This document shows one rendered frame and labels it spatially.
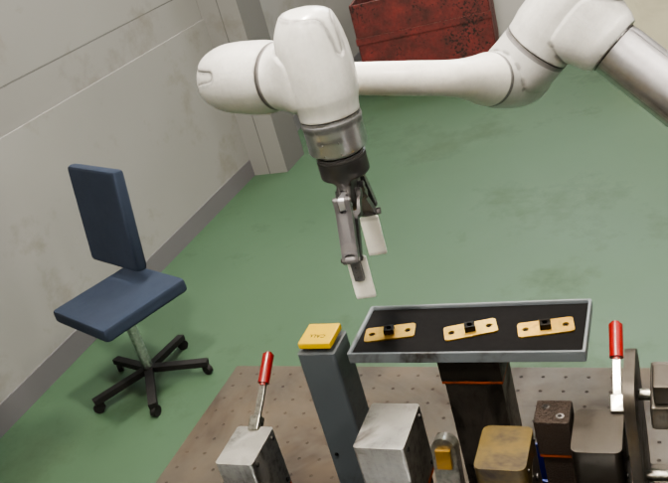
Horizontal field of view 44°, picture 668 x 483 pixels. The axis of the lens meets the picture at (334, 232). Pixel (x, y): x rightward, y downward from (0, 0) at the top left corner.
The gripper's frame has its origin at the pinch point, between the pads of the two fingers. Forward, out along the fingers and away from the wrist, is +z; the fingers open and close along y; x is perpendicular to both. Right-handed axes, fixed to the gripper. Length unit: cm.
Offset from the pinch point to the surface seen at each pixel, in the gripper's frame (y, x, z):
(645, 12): -445, 99, 82
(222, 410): -43, -59, 58
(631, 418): 25.1, 34.7, 13.0
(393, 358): 7.1, 1.6, 12.5
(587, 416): 15.3, 29.4, 20.3
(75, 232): -218, -199, 74
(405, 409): 14.0, 3.2, 17.3
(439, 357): 8.3, 9.1, 12.4
